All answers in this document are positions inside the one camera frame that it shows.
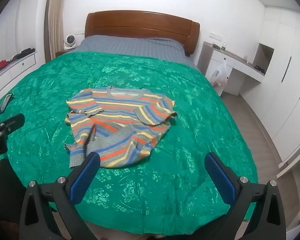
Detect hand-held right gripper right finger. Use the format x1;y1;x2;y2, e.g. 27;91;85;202
204;152;287;240

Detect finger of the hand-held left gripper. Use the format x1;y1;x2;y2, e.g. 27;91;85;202
0;113;25;133

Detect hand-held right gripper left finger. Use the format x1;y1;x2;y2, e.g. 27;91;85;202
19;151;101;240

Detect striped knit sweater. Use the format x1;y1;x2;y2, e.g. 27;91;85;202
64;85;178;169

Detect dark clothes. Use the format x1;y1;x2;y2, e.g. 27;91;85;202
11;48;36;62

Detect black flat device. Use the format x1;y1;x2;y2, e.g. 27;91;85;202
0;94;14;112

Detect green floral blanket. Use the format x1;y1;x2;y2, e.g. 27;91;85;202
0;51;259;237

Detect white drawer cabinet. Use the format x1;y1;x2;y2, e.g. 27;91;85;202
0;51;38;103

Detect brown wooden nightstand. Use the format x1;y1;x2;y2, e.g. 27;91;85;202
55;48;77;58

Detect small white fan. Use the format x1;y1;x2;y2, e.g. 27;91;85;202
63;34;78;49

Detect white plastic bag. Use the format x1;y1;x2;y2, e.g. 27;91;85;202
209;57;229;87

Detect beige curtain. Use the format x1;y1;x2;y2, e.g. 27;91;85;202
44;0;65;62

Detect white wardrobe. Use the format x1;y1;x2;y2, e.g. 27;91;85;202
240;5;300;165

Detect white bedside shelf unit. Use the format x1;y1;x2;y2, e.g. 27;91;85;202
197;42;268;97

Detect grey checked bed sheet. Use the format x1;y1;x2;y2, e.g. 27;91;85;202
74;35;199;70

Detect brown wooden headboard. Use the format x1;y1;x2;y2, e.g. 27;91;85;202
84;10;201;55

